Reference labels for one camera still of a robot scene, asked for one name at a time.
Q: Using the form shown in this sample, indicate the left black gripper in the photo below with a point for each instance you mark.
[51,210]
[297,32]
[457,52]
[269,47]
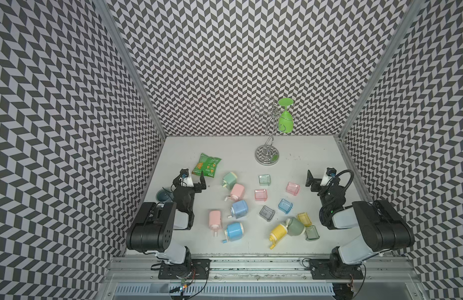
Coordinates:
[197,185]

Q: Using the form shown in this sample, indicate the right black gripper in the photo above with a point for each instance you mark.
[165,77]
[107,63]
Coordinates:
[315,182]

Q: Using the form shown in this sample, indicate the mint green pencil sharpener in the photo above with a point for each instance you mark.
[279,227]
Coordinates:
[229,180]

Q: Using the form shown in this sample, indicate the clear pink tray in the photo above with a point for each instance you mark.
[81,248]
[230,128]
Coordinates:
[261,195]
[292,188]

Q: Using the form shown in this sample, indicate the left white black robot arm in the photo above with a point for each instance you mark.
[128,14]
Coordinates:
[152,229]

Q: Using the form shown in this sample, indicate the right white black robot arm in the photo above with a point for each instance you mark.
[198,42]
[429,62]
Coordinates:
[381,226]

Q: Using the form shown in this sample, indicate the clear yellow tray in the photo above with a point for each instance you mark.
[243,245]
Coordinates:
[304,219]

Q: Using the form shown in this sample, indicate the clear dark green tray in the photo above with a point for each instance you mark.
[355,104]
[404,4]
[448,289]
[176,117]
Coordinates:
[311,233]

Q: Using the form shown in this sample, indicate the sage green pencil sharpener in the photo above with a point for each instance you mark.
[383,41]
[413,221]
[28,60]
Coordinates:
[294,227]

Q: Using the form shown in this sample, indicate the clear blue tray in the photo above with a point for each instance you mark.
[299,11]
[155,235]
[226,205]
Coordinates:
[285,206]

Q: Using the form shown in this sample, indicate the blue pencil sharpener upper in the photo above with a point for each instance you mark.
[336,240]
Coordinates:
[238,209]

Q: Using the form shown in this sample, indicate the blue pencil sharpener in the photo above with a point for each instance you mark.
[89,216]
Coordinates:
[238,209]
[234,232]

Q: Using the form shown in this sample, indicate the blue pencil sharpener lower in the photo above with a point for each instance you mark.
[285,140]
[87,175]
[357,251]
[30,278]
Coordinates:
[234,232]

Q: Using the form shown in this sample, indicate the yellow pencil sharpener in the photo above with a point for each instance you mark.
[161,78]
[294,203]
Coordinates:
[277,234]

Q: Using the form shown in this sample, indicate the clear grey tray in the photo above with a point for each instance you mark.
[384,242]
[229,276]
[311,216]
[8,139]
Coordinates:
[267,213]

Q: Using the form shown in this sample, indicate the teal ceramic cup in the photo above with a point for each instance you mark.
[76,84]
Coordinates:
[164,196]

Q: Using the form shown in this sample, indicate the green snack bag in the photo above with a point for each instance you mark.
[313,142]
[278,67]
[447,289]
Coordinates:
[206,165]

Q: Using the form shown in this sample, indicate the green plastic wine glass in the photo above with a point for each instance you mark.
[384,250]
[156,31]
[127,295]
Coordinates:
[286,120]

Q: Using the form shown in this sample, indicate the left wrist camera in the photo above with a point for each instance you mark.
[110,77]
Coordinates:
[184,179]

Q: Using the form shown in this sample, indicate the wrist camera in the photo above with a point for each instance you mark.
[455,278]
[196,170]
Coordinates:
[184,179]
[329,174]

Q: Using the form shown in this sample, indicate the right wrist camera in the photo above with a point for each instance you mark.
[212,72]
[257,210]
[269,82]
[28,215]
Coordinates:
[329,174]

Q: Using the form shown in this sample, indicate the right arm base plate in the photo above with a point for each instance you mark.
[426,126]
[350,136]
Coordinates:
[327,269]

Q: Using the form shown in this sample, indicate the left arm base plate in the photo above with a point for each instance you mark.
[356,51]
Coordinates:
[194,268]

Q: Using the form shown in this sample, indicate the metal wire cup rack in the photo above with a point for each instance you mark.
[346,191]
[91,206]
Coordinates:
[267,111]

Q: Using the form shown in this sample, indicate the aluminium front rail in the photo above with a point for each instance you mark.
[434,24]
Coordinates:
[262,268]

